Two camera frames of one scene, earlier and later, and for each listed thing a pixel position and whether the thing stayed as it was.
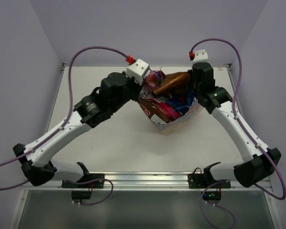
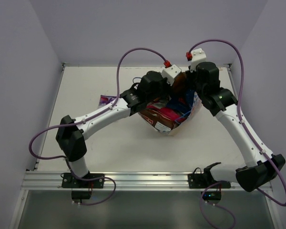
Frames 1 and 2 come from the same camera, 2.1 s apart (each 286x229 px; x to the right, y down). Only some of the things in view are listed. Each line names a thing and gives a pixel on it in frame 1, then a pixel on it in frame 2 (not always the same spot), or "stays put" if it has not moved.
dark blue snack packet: [182, 102] stays put
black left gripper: [135, 88] -> [165, 87]
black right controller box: [208, 195] stays put
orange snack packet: [175, 83] stays put
